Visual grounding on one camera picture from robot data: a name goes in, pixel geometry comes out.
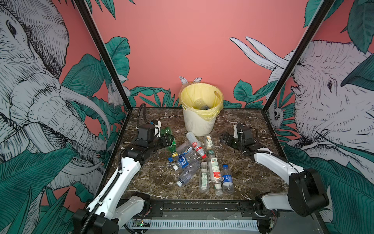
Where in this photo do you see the white bottle red band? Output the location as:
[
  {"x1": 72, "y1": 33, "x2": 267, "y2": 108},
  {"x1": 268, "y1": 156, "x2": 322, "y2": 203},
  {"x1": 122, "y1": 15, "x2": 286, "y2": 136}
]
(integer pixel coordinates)
[{"x1": 186, "y1": 132, "x2": 206, "y2": 159}]

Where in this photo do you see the clear bottle blue cap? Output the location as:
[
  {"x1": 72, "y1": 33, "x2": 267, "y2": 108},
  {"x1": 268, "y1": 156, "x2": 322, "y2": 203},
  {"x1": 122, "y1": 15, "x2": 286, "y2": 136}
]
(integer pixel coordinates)
[{"x1": 172, "y1": 152, "x2": 200, "y2": 171}]

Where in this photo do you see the black right frame post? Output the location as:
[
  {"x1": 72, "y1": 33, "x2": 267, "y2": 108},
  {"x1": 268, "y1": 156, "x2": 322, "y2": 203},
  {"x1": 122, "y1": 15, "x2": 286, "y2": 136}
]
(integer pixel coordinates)
[{"x1": 262, "y1": 0, "x2": 335, "y2": 112}]

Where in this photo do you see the small clear bottle bird label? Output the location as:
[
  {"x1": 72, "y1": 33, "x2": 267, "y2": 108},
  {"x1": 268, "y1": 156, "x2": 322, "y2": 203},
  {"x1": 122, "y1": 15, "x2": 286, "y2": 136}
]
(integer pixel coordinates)
[{"x1": 205, "y1": 135, "x2": 214, "y2": 150}]

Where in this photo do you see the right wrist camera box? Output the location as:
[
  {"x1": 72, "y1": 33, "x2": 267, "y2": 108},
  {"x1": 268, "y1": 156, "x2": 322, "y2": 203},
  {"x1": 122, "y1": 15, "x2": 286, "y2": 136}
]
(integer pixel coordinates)
[{"x1": 233, "y1": 123, "x2": 255, "y2": 143}]

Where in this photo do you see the clear bottle green label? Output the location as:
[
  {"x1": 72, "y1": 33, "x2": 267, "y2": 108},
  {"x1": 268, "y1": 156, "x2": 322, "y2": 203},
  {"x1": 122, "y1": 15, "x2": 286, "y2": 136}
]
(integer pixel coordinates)
[{"x1": 199, "y1": 162, "x2": 209, "y2": 193}]

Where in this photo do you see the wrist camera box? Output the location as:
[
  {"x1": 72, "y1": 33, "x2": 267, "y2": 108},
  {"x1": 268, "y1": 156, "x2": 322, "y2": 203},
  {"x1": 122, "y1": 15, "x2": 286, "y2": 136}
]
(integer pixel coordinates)
[
  {"x1": 233, "y1": 123, "x2": 255, "y2": 143},
  {"x1": 137, "y1": 120, "x2": 162, "y2": 141}
]

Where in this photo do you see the tall bottle red green label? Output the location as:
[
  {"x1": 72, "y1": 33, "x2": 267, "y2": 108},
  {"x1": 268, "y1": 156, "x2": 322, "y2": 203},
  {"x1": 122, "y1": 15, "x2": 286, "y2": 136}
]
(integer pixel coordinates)
[{"x1": 208, "y1": 150, "x2": 223, "y2": 196}]

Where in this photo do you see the white ribbed waste bin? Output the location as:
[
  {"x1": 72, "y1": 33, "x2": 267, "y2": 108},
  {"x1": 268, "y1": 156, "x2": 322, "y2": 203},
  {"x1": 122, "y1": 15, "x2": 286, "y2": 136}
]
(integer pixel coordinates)
[{"x1": 182, "y1": 108, "x2": 218, "y2": 137}]

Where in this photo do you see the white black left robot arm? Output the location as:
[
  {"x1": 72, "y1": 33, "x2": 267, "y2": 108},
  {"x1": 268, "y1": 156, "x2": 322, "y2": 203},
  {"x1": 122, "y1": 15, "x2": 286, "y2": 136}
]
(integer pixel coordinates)
[{"x1": 72, "y1": 133, "x2": 174, "y2": 234}]

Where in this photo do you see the blue label bottle blue cap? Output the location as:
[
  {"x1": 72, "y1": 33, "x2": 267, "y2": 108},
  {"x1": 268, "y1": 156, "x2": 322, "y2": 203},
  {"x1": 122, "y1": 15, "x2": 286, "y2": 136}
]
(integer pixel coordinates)
[{"x1": 222, "y1": 164, "x2": 235, "y2": 194}]

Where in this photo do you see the clear bottle white cap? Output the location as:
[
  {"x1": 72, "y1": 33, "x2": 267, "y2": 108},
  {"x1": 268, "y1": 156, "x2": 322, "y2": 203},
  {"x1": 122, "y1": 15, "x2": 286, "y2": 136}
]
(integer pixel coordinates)
[{"x1": 176, "y1": 161, "x2": 201, "y2": 187}]

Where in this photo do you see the black frame post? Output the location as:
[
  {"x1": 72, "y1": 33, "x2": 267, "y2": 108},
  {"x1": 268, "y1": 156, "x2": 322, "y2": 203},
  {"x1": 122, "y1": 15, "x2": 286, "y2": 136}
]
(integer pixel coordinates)
[
  {"x1": 74, "y1": 0, "x2": 133, "y2": 112},
  {"x1": 262, "y1": 0, "x2": 335, "y2": 112}
]

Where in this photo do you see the white slotted cable duct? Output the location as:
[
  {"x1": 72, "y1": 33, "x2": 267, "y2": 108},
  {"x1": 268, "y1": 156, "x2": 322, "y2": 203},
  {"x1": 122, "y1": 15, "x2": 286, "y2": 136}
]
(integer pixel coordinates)
[{"x1": 126, "y1": 219, "x2": 259, "y2": 232}]

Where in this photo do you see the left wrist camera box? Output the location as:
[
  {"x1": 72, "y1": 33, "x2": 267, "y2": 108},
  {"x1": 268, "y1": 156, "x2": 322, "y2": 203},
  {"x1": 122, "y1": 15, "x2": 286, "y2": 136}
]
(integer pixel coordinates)
[{"x1": 137, "y1": 120, "x2": 162, "y2": 141}]

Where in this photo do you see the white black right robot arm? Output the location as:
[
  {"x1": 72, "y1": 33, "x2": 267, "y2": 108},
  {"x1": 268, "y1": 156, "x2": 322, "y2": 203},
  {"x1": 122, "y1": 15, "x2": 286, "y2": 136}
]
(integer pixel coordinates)
[{"x1": 220, "y1": 132, "x2": 330, "y2": 217}]

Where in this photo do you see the yellow plastic bin liner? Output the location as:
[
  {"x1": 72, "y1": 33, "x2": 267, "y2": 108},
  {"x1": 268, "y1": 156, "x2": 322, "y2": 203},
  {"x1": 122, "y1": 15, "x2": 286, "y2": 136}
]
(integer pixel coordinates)
[{"x1": 179, "y1": 82, "x2": 224, "y2": 121}]

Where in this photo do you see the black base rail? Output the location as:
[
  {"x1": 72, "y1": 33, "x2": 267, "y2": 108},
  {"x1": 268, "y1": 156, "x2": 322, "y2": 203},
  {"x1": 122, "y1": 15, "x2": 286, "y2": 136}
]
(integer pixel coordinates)
[{"x1": 132, "y1": 199, "x2": 280, "y2": 219}]

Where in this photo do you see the black left frame post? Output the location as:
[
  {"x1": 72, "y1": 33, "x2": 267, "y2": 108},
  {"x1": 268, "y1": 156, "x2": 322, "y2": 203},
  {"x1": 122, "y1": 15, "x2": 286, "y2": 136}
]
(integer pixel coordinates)
[{"x1": 74, "y1": 0, "x2": 133, "y2": 112}]

